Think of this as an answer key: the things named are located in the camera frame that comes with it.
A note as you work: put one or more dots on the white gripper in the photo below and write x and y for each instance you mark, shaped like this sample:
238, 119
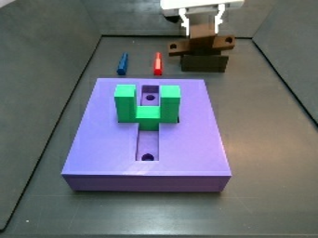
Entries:
177, 9

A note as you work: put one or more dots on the brown T-shaped block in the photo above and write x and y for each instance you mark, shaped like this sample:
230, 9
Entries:
202, 42

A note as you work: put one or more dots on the red peg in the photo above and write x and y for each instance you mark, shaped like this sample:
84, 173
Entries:
157, 64

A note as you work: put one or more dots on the blue peg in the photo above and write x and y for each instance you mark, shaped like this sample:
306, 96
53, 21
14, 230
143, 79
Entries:
123, 64

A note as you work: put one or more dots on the green U-shaped block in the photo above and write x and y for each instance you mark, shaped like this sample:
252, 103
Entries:
157, 108

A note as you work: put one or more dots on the purple base block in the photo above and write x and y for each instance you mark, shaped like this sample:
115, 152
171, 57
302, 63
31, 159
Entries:
179, 158

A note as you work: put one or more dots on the dark grey bracket fixture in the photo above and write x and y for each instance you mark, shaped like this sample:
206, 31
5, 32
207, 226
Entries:
203, 63

